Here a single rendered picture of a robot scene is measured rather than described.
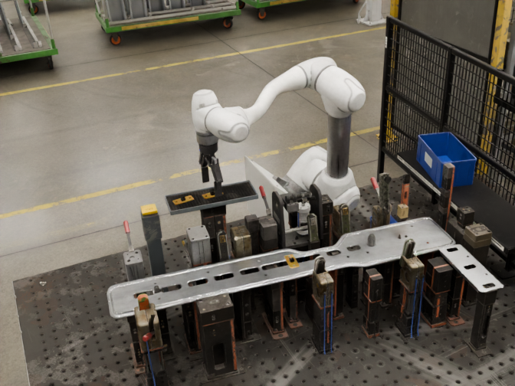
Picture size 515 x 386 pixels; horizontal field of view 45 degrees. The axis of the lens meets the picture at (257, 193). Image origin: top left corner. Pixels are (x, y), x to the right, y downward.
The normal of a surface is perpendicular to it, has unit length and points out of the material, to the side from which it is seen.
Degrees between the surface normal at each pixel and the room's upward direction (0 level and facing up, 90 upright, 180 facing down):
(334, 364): 0
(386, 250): 0
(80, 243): 0
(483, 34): 91
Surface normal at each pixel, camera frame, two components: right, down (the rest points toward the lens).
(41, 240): -0.04, -0.87
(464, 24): -0.91, 0.26
